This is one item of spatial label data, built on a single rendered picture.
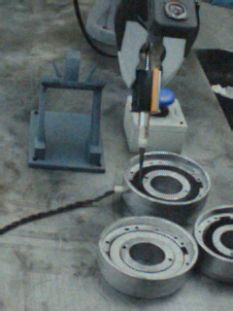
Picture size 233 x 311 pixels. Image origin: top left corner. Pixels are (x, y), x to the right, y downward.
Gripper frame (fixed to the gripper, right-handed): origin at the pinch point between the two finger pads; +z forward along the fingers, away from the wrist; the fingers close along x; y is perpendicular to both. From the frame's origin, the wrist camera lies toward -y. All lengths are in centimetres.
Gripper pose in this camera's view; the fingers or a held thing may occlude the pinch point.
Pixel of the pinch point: (146, 82)
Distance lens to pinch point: 77.8
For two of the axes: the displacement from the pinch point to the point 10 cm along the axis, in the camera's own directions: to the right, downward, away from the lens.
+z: -1.5, 8.4, 5.2
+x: -9.8, -0.7, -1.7
